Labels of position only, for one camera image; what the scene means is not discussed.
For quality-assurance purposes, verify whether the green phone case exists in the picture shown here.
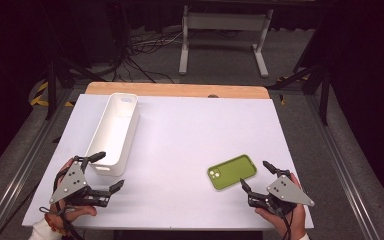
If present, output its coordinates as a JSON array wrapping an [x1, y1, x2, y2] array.
[[207, 154, 258, 191]]

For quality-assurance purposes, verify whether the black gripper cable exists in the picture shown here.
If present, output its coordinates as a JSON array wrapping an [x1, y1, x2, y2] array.
[[39, 205, 83, 240], [279, 211, 294, 240]]

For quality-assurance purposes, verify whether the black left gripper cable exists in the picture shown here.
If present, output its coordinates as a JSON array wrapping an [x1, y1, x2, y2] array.
[[39, 205, 83, 240]]

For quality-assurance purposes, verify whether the bundle of floor cables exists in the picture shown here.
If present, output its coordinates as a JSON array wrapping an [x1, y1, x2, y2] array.
[[111, 28, 185, 84]]

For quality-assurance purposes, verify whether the black tripod stand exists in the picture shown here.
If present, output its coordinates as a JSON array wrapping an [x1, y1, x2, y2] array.
[[265, 61, 333, 127], [43, 54, 108, 122]]

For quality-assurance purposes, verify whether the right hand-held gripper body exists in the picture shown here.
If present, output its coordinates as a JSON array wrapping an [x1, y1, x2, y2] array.
[[247, 170, 316, 216]]

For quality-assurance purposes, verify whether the white plastic storage bin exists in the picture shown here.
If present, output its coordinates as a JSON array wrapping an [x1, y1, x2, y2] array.
[[85, 92, 141, 177]]

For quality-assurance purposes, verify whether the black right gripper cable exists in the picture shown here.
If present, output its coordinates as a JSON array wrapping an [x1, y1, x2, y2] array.
[[279, 211, 294, 240]]

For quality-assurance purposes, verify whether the aluminium floor rail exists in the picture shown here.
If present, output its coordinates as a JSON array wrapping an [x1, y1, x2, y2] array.
[[0, 89, 78, 240], [304, 94, 382, 240]]

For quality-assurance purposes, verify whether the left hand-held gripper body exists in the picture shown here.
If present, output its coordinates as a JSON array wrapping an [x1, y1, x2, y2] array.
[[49, 155, 111, 210]]

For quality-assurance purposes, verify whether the white table cover board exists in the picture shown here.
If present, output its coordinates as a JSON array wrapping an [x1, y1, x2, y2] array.
[[22, 93, 315, 231]]

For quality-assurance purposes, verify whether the red bead bracelet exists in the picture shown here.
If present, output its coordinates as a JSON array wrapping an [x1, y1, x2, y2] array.
[[44, 213, 66, 236]]

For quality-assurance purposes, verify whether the person's left hand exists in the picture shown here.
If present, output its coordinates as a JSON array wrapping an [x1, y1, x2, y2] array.
[[48, 158, 99, 230]]

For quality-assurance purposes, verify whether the yellow black floor tape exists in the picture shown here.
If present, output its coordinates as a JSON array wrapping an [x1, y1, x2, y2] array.
[[29, 81, 76, 109]]

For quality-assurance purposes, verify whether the grey metal stand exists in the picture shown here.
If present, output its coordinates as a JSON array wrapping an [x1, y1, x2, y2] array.
[[178, 4, 275, 79]]

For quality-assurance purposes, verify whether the person's right hand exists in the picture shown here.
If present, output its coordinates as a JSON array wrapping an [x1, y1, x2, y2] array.
[[254, 172, 308, 240]]

